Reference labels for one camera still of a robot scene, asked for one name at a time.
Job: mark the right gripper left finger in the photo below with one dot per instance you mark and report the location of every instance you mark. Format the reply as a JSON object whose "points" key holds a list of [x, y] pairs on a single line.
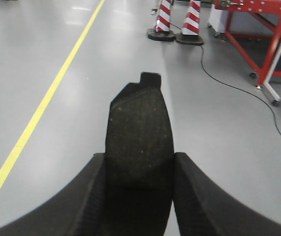
{"points": [[74, 211]]}

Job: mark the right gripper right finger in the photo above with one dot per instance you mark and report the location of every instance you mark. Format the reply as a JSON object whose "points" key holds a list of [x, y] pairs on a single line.
{"points": [[204, 209]]}

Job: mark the red metal frame cart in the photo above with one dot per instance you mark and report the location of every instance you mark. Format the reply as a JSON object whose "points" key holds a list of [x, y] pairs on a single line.
{"points": [[268, 13]]}

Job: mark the left striped traffic cone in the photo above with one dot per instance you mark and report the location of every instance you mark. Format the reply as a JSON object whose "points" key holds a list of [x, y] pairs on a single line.
{"points": [[161, 31]]}

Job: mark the grey brake pad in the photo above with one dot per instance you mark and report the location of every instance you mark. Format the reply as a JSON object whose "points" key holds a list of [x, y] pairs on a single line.
{"points": [[139, 142]]}

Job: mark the right striped traffic cone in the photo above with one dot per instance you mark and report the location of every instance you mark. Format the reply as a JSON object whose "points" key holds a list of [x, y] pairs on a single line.
{"points": [[189, 34]]}

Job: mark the striped traffic cone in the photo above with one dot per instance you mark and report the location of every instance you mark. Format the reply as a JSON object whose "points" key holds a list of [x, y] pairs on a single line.
{"points": [[161, 31], [189, 34]]}

